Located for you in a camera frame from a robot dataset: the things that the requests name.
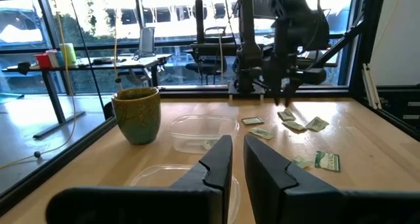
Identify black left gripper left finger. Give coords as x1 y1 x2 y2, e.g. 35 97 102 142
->
45 134 234 224

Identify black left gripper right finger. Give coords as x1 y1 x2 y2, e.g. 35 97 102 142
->
243 133 420 224

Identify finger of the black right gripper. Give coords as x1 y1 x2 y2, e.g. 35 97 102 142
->
283 81 298 107
271 81 283 106

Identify green white sweetener packet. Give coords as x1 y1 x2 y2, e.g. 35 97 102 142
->
282 120 308 132
202 139 220 151
241 116 265 125
304 116 330 133
248 127 276 141
314 150 341 173
277 108 297 122

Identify clear plastic container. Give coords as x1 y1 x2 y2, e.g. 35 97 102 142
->
169 114 240 155
129 164 242 224

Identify black office chair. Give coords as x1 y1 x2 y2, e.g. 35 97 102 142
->
184 26 229 86

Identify white metal strips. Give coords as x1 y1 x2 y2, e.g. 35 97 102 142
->
362 63 383 110

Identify green glass jar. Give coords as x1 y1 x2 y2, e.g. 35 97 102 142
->
110 87 161 145

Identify black equipment case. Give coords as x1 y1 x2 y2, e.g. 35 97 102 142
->
377 84 420 133

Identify grey office chair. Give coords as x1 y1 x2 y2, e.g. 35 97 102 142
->
138 26 156 58

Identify yellow-green roll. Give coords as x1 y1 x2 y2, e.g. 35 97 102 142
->
58 42 78 67

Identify white and blue box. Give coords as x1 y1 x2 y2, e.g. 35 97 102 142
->
45 49 66 68

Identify red box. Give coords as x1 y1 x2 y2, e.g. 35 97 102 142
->
34 53 53 70

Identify black window frame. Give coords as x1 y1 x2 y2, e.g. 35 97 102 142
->
0 0 362 97

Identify yellow cable with black ball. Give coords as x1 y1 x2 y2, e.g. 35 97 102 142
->
0 0 77 171
113 0 124 91

